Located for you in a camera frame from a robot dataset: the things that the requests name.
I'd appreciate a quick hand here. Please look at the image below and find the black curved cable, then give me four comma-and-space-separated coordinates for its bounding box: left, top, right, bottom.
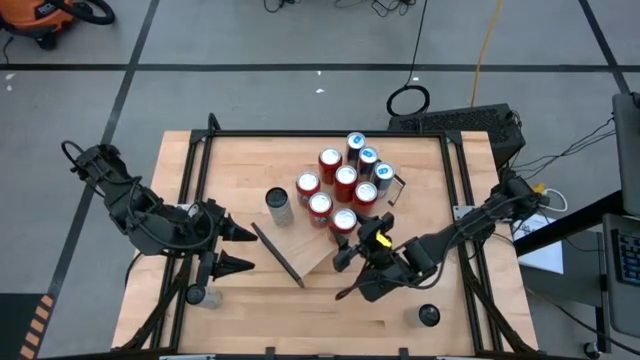
123, 249, 146, 289

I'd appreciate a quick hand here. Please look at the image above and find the black desk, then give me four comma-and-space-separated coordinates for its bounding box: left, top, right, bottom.
512, 189, 626, 256

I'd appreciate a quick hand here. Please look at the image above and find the white cable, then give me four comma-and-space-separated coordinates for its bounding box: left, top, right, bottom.
542, 187, 570, 214

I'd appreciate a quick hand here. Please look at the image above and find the silver blue energy drink can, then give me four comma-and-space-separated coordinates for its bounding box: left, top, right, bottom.
372, 160, 396, 199
357, 145, 380, 176
345, 131, 367, 161

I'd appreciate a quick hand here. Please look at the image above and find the orange shop vacuum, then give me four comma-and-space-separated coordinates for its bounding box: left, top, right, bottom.
0, 0, 117, 51

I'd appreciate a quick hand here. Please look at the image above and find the black cable bundle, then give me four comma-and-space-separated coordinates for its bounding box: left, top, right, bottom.
509, 114, 617, 176

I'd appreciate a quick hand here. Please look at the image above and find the white paper sheet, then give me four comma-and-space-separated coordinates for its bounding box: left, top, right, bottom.
512, 212, 566, 275

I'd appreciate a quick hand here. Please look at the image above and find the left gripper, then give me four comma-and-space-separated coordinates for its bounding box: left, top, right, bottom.
184, 198, 259, 301

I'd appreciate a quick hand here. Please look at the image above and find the black mat orange striped edge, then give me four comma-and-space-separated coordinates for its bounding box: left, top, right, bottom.
0, 292, 55, 360

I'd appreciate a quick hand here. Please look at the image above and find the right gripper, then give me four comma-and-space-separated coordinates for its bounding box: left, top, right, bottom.
332, 212, 426, 304

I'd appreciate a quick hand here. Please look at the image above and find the red cola can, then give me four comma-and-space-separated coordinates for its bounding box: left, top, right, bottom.
353, 181, 379, 215
329, 207, 358, 244
333, 164, 359, 204
318, 146, 344, 185

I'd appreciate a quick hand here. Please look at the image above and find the orange soda can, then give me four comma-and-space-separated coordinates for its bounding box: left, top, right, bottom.
307, 191, 334, 230

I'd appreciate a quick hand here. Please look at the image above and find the black keyboard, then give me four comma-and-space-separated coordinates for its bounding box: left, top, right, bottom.
612, 228, 640, 287

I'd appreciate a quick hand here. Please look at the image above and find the wooden shelf black metal frame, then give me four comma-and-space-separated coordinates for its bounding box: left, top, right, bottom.
249, 172, 407, 290

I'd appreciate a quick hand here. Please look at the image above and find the yellow cable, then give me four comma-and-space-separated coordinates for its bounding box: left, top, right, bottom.
469, 0, 504, 109

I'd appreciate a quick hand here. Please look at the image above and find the black floor cable tangle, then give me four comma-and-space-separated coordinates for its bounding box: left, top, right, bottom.
332, 0, 419, 19
262, 0, 301, 14

